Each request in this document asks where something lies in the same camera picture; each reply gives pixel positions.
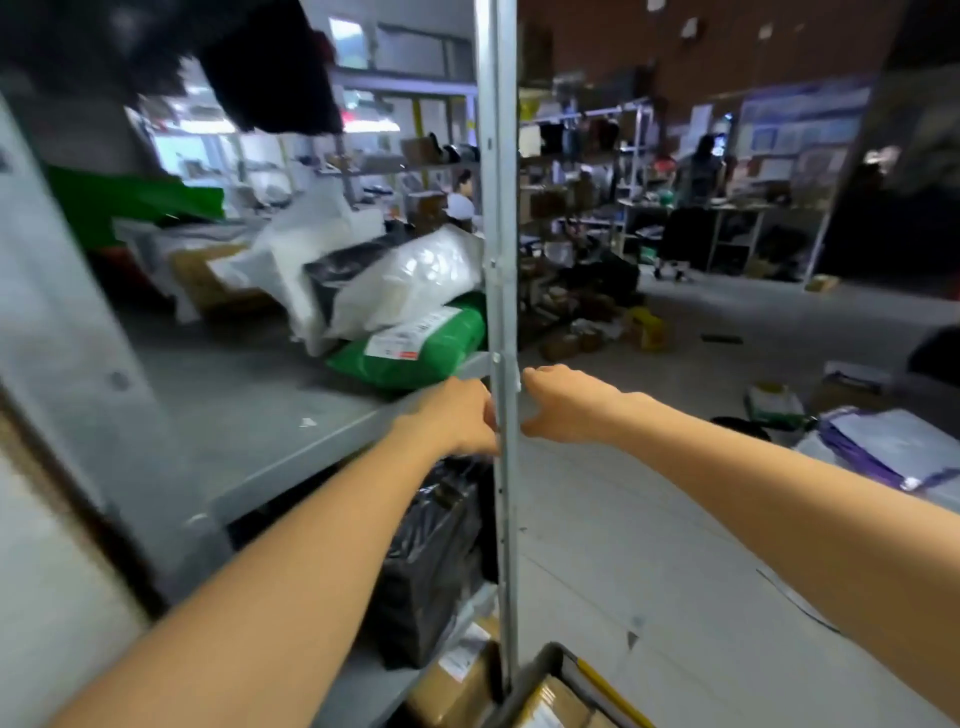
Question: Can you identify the person's left hand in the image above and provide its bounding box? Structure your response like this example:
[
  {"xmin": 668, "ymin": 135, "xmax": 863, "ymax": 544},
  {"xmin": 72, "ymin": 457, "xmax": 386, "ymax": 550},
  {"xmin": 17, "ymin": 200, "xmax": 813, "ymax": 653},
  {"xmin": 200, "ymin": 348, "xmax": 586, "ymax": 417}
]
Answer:
[{"xmin": 399, "ymin": 377, "xmax": 500, "ymax": 459}]

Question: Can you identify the person's right hand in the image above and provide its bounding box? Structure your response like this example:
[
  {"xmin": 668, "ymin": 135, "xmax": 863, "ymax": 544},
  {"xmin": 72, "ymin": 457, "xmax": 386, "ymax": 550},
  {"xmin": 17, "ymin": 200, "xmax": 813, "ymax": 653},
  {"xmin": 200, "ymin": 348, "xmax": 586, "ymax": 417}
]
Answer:
[{"xmin": 519, "ymin": 365, "xmax": 655, "ymax": 445}]

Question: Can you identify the worn box yellow tape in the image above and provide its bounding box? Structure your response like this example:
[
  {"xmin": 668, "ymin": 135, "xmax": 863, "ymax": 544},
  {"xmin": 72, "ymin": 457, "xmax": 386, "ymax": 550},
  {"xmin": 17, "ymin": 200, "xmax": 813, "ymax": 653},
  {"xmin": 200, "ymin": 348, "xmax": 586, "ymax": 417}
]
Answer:
[{"xmin": 513, "ymin": 674, "xmax": 601, "ymax": 728}]

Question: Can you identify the person's right forearm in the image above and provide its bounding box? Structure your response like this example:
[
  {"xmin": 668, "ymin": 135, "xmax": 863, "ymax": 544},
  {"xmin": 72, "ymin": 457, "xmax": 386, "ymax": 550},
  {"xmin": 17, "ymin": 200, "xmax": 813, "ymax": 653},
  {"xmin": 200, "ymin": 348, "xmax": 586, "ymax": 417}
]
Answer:
[{"xmin": 622, "ymin": 393, "xmax": 960, "ymax": 721}]

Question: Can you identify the person's left forearm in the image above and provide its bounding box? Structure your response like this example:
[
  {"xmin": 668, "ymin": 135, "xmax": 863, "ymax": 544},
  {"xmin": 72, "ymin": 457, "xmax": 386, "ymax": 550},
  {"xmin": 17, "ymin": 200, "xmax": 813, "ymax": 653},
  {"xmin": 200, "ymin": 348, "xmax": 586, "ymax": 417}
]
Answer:
[{"xmin": 44, "ymin": 416, "xmax": 451, "ymax": 728}]

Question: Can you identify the green plastic mailer bag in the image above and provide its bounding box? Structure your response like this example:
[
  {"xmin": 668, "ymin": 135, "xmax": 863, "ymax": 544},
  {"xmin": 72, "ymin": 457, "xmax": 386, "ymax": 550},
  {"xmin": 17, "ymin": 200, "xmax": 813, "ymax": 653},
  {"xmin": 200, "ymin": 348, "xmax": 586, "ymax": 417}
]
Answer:
[{"xmin": 326, "ymin": 292, "xmax": 489, "ymax": 391}]

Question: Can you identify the black plastic bag parcel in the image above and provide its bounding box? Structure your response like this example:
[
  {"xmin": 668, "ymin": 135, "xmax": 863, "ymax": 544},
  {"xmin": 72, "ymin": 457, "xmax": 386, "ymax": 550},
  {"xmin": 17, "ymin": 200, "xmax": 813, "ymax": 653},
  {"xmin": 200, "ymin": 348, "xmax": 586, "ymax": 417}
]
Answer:
[{"xmin": 367, "ymin": 457, "xmax": 500, "ymax": 673}]

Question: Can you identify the grey metal shelf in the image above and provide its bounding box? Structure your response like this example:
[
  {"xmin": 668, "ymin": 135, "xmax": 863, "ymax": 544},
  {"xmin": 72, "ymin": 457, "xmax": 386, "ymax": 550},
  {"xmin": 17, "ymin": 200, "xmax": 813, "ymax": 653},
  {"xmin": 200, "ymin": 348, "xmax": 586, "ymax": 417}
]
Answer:
[{"xmin": 0, "ymin": 0, "xmax": 526, "ymax": 728}]

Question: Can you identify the background shelving with goods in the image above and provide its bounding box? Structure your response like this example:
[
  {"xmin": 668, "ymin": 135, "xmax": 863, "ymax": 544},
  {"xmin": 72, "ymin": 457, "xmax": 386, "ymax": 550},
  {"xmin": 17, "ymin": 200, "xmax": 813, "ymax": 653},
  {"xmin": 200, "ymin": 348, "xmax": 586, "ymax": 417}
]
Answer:
[{"xmin": 329, "ymin": 22, "xmax": 879, "ymax": 290}]

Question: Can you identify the heap of white plastic bags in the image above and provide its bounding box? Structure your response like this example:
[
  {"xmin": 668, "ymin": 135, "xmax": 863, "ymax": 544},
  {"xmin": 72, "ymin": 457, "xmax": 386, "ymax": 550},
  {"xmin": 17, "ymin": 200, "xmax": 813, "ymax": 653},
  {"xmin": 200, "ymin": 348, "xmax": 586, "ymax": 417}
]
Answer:
[{"xmin": 794, "ymin": 404, "xmax": 960, "ymax": 515}]

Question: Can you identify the black hanging bag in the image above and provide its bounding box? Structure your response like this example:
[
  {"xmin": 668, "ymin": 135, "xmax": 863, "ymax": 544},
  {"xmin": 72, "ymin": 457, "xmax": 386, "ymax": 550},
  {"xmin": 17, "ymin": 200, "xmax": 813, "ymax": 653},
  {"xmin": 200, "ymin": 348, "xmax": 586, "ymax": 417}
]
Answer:
[{"xmin": 112, "ymin": 0, "xmax": 346, "ymax": 136}]

